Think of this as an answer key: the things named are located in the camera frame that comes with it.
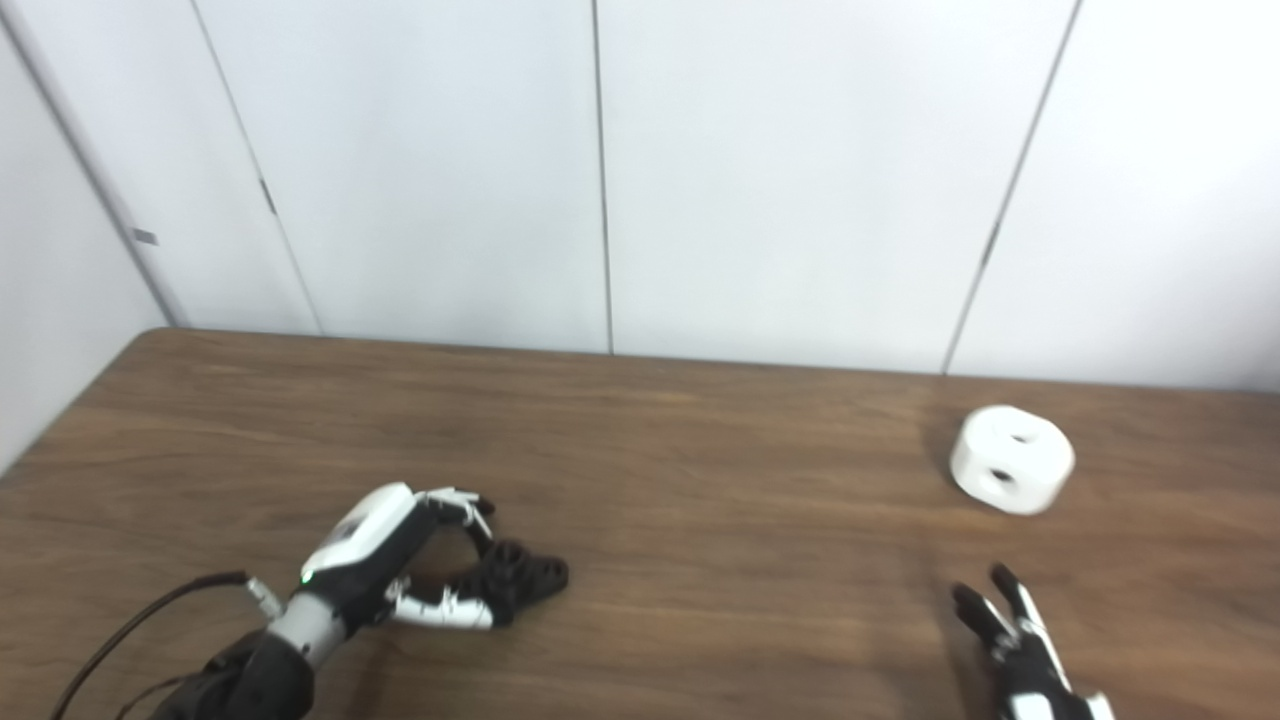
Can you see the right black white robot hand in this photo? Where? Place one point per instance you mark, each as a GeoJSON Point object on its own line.
{"type": "Point", "coordinates": [1030, 670]}

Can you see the round white plastic piece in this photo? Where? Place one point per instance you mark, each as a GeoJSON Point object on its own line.
{"type": "Point", "coordinates": [1010, 458]}

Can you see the black plastic holder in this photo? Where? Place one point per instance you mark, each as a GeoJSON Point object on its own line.
{"type": "Point", "coordinates": [520, 578]}

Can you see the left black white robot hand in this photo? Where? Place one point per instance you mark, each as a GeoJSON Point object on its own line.
{"type": "Point", "coordinates": [365, 545]}

